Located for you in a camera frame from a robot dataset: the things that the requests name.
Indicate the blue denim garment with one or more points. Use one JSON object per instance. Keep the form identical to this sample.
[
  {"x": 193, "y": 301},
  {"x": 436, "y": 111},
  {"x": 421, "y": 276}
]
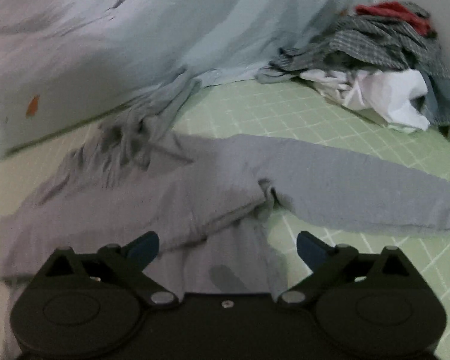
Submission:
[{"x": 435, "y": 105}]

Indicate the grey plaid shirt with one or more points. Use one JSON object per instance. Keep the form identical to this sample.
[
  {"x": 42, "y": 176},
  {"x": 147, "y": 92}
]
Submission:
[{"x": 360, "y": 43}]

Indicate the green checked bed sheet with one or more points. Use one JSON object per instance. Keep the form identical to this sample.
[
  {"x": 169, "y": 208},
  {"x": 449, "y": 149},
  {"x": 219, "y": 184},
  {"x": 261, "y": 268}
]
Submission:
[{"x": 289, "y": 109}]

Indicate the light green carrot-print quilt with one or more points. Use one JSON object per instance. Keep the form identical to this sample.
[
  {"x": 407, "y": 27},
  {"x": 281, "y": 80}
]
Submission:
[{"x": 63, "y": 62}]

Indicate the white garment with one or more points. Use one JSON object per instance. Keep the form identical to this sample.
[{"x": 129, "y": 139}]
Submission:
[{"x": 383, "y": 97}]

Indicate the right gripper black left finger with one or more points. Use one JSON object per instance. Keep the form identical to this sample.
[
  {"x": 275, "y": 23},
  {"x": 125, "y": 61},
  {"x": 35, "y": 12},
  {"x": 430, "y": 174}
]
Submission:
[{"x": 128, "y": 263}]

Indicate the grey zip hoodie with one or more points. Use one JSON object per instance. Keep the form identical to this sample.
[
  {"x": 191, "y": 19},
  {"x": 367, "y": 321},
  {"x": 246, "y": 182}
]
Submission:
[{"x": 208, "y": 200}]

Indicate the red garment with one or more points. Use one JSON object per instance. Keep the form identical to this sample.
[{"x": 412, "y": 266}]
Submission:
[{"x": 409, "y": 12}]

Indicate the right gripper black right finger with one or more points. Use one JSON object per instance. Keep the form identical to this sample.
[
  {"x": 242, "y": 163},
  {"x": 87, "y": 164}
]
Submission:
[{"x": 327, "y": 263}]

